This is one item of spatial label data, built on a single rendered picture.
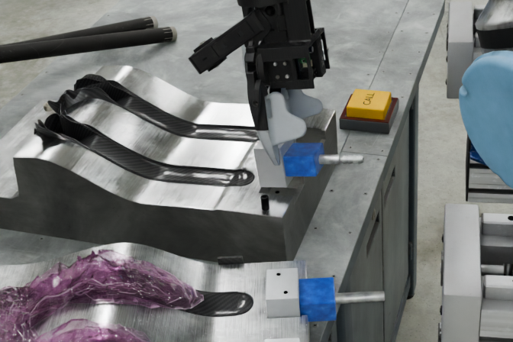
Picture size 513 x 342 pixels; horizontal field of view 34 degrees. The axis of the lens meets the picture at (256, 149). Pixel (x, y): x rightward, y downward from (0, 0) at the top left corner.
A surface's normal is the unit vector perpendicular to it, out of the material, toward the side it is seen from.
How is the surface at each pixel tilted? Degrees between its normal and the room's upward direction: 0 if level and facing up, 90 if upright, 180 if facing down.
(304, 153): 11
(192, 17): 0
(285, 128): 71
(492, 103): 97
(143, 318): 26
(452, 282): 0
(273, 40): 82
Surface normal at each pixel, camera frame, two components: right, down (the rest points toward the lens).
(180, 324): 0.36, -0.77
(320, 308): -0.03, 0.55
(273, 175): -0.34, 0.42
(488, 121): -0.82, 0.46
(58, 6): -0.09, -0.83
